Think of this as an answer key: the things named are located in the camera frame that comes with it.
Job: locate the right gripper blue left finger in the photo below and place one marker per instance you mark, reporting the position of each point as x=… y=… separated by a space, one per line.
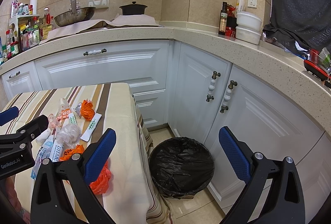
x=50 y=202

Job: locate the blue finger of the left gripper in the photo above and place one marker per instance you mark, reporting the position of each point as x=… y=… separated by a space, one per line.
x=8 y=115

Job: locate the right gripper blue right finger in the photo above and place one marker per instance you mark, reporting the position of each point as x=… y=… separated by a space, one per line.
x=272 y=192

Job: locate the white tissue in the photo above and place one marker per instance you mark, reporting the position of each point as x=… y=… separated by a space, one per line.
x=43 y=136

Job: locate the large orange plastic bag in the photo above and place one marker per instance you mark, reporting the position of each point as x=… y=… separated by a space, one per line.
x=101 y=185

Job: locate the clear plastic wrap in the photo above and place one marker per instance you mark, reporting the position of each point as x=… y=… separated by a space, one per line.
x=69 y=135

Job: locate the orange white snack wrapper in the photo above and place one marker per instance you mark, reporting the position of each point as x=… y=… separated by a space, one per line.
x=64 y=109

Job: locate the silver foil wrapper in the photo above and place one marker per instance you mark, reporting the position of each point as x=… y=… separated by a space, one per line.
x=77 y=109

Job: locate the small orange bag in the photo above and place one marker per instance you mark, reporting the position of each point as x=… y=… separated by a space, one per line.
x=87 y=110

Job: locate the white green text sachet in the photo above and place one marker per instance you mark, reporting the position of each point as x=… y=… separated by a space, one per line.
x=91 y=127

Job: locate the white DHA milk powder sachet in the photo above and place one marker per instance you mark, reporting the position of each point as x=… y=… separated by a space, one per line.
x=56 y=152

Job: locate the black lined trash bin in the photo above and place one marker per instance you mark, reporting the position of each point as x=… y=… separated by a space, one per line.
x=181 y=167

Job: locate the person left hand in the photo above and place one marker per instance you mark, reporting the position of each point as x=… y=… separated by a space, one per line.
x=13 y=199

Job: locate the white left cabinet door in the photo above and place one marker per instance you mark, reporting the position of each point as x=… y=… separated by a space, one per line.
x=27 y=81

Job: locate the pink clear wrapper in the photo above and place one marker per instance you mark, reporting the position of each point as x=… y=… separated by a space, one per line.
x=54 y=124

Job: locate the white right cabinet door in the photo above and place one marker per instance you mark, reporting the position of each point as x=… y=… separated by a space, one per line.
x=267 y=122

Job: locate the condiment rack with bottles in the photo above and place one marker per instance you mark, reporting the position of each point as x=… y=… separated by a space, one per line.
x=24 y=30

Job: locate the paper towel roll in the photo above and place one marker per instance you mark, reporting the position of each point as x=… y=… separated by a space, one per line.
x=34 y=3

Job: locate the steel wok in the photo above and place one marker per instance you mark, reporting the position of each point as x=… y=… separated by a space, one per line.
x=74 y=15

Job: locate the red black tray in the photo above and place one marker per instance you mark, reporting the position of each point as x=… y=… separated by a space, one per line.
x=318 y=63

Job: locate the white drawer cabinet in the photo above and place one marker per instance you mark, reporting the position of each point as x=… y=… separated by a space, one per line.
x=140 y=64

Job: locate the white corner cabinet door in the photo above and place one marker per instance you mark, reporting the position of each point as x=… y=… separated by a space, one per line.
x=191 y=115

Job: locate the beige stove cover cloth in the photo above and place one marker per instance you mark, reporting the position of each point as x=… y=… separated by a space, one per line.
x=119 y=21

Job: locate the black lidded pot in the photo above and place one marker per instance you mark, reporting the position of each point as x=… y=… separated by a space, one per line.
x=133 y=9

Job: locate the white stacked bowls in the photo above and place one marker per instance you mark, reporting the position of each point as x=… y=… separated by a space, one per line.
x=249 y=27

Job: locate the dark oil bottle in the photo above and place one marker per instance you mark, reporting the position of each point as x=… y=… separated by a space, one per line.
x=223 y=19

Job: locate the red snack packages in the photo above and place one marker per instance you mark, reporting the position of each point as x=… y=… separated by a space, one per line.
x=231 y=25

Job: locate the dark grey hanging cloth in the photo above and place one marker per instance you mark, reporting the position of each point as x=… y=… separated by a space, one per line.
x=299 y=25

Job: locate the left door porcelain handle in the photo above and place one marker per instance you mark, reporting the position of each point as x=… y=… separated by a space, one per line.
x=14 y=75

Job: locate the drawer porcelain handle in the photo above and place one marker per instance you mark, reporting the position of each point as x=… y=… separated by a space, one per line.
x=94 y=52

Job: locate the right door porcelain handle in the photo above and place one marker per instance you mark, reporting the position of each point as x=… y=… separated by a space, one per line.
x=227 y=96

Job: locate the corner door porcelain handle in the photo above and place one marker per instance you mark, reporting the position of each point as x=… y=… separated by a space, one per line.
x=211 y=86

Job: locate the white wall hook holder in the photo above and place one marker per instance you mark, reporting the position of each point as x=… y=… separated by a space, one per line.
x=98 y=3

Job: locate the white wall socket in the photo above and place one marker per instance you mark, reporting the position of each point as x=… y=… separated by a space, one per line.
x=252 y=3

